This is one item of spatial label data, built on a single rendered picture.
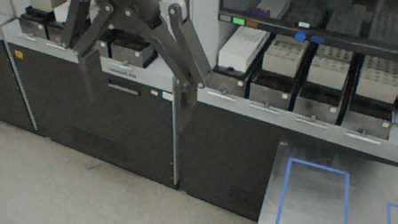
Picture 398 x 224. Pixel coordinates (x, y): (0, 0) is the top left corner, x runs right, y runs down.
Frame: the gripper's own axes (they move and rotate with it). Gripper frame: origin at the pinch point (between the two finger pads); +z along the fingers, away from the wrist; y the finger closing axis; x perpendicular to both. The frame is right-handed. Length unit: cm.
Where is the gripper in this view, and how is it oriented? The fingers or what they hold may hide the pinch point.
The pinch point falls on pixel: (138, 103)
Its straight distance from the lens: 50.1
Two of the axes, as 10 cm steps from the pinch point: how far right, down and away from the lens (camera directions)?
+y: 9.1, 2.9, -3.0
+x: 4.2, -5.8, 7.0
